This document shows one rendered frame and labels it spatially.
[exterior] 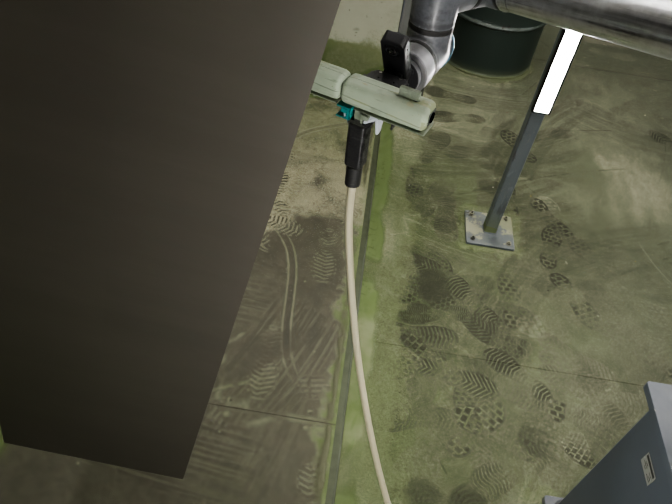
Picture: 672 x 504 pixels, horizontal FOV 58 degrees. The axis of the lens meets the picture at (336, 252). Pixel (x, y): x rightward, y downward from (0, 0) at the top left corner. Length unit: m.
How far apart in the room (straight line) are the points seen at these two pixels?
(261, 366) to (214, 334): 1.09
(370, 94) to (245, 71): 0.44
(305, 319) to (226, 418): 0.44
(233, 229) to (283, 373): 1.27
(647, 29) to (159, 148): 0.78
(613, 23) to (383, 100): 0.40
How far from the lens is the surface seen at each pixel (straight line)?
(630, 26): 1.13
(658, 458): 1.44
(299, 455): 1.81
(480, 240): 2.52
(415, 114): 0.97
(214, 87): 0.59
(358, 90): 1.00
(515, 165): 2.35
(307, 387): 1.92
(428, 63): 1.20
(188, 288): 0.80
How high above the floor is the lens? 1.69
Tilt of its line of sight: 46 degrees down
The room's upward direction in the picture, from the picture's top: 9 degrees clockwise
